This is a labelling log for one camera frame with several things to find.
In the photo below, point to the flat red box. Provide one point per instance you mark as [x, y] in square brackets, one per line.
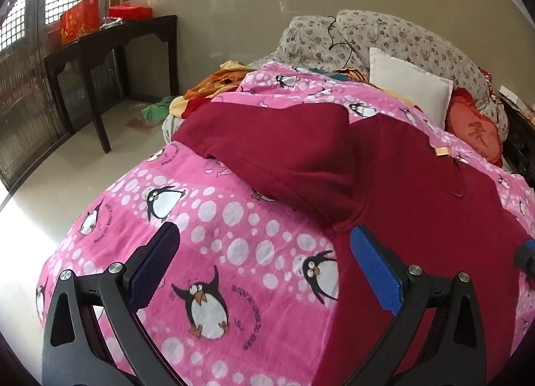
[129, 11]

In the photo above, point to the dark wooden console table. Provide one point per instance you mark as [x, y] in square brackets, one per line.
[125, 35]

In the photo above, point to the red heart-shaped cushion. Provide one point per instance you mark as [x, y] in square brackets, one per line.
[472, 127]

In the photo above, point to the white pillow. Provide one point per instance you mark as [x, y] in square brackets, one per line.
[409, 81]

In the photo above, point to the orange and teal cloth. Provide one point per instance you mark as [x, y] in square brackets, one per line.
[351, 74]

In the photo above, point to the dark red sweater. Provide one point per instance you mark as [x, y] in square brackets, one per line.
[317, 152]

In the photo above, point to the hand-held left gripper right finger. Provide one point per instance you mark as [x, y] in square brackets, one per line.
[376, 269]

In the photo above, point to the red gift box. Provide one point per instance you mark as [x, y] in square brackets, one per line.
[79, 20]

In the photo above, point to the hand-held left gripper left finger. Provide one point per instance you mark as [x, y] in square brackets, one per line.
[154, 269]

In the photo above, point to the pink penguin print blanket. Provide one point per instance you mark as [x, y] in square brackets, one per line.
[234, 219]

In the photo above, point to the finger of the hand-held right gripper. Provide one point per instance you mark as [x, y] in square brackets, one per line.
[526, 258]

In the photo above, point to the green cloth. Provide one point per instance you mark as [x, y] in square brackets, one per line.
[155, 112]

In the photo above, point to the floral beige pillows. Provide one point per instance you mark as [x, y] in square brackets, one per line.
[397, 35]

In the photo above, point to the clear plastic bag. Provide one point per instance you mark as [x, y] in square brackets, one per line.
[112, 23]

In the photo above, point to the red patterned cloth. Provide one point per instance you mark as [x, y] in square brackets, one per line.
[490, 85]

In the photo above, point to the orange blanket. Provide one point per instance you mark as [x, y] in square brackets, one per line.
[217, 77]

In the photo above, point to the black clothes hanger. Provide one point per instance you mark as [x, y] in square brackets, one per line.
[332, 35]

